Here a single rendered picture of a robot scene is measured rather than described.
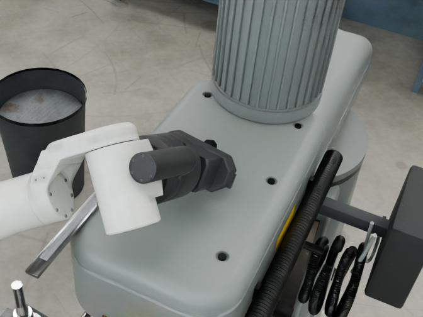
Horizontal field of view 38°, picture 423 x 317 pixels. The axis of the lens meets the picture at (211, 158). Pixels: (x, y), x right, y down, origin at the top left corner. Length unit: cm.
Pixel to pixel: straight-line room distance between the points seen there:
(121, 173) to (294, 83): 42
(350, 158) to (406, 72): 347
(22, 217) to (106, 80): 367
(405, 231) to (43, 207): 69
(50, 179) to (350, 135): 103
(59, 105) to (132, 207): 268
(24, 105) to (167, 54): 161
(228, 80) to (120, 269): 38
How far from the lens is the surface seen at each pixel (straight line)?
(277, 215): 91
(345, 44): 158
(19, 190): 75
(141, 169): 67
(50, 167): 72
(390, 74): 490
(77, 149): 71
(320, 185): 108
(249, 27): 96
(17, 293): 152
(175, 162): 69
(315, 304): 136
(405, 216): 120
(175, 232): 86
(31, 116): 330
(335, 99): 139
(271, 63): 98
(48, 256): 83
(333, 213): 130
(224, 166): 85
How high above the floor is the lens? 254
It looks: 42 degrees down
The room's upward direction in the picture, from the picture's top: 6 degrees clockwise
